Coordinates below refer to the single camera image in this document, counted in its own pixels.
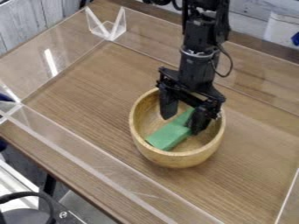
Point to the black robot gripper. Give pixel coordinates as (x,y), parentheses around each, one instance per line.
(189,85)

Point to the green rectangular block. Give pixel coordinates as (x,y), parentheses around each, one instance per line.
(170,133)

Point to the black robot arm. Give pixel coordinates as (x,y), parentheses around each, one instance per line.
(204,27)

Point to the brown wooden bowl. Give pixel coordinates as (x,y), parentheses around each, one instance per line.
(193,150)

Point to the blue object at right edge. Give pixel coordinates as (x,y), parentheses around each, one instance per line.
(295,39)

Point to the blue object at edge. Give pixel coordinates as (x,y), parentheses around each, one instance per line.
(6,103)
(295,39)

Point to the white container in background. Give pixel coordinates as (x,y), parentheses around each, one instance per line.
(280,28)

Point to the black table leg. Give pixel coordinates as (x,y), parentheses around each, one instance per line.
(49,185)

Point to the blue object at left edge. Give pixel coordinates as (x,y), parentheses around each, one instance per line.
(6,103)

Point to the clear acrylic enclosure wall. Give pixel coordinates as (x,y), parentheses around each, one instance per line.
(74,84)

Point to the clear acrylic corner bracket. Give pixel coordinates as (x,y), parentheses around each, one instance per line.
(106,30)

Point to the grey metal base plate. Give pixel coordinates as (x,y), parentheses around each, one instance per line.
(48,213)

